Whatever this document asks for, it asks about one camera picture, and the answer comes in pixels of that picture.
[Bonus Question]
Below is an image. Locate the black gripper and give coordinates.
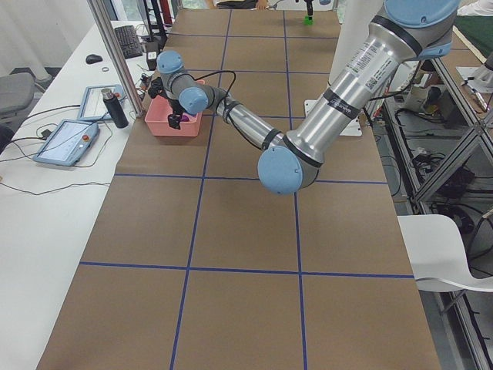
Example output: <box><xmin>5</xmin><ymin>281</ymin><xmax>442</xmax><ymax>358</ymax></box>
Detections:
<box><xmin>167</xmin><ymin>99</ymin><xmax>184</xmax><ymax>130</ymax></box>

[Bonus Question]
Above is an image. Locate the green block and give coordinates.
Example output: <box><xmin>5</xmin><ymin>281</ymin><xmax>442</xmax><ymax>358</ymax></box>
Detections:
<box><xmin>304</xmin><ymin>15</ymin><xmax>314</xmax><ymax>25</ymax></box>

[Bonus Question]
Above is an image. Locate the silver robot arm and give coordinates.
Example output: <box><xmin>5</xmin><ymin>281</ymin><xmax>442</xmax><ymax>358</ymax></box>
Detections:
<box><xmin>157</xmin><ymin>1</ymin><xmax>459</xmax><ymax>194</ymax></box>

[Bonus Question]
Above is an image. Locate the black water bottle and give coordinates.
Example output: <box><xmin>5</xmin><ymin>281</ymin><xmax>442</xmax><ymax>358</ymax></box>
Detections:
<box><xmin>101</xmin><ymin>88</ymin><xmax>129</xmax><ymax>129</ymax></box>

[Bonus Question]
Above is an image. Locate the far teach pendant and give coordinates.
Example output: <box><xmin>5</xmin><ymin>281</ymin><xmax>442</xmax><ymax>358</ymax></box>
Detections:
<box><xmin>77</xmin><ymin>84</ymin><xmax>126</xmax><ymax>121</ymax></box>

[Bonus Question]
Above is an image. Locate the teach pendant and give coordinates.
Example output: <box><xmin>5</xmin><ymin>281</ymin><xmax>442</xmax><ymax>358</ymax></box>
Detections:
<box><xmin>32</xmin><ymin>119</ymin><xmax>99</xmax><ymax>167</ymax></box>
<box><xmin>77</xmin><ymin>84</ymin><xmax>126</xmax><ymax>121</ymax></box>

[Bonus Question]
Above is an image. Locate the black keyboard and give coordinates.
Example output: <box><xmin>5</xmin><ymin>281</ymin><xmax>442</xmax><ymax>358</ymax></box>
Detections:
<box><xmin>114</xmin><ymin>25</ymin><xmax>143</xmax><ymax>59</ymax></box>

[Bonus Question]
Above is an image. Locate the black computer mouse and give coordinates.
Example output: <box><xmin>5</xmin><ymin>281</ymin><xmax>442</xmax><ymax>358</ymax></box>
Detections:
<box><xmin>85</xmin><ymin>54</ymin><xmax>102</xmax><ymax>65</ymax></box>

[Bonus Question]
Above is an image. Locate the near teach pendant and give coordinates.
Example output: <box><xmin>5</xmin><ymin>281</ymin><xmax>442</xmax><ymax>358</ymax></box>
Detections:
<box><xmin>32</xmin><ymin>119</ymin><xmax>99</xmax><ymax>167</ymax></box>

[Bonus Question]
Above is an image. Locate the white chair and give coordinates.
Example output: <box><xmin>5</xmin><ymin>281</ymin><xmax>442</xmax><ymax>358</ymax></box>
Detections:
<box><xmin>397</xmin><ymin>214</ymin><xmax>492</xmax><ymax>293</ymax></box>

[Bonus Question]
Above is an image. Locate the black camera mount wrist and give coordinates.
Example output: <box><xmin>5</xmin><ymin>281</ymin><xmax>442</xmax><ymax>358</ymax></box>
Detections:
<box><xmin>147</xmin><ymin>77</ymin><xmax>163</xmax><ymax>99</ymax></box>

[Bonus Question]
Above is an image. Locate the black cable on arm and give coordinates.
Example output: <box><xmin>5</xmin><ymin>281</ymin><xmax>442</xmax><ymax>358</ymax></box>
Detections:
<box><xmin>196</xmin><ymin>70</ymin><xmax>270</xmax><ymax>151</ymax></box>

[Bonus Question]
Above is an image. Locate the aluminium frame post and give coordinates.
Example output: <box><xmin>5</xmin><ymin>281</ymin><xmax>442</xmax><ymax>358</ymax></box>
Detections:
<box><xmin>87</xmin><ymin>0</ymin><xmax>145</xmax><ymax>118</ymax></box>

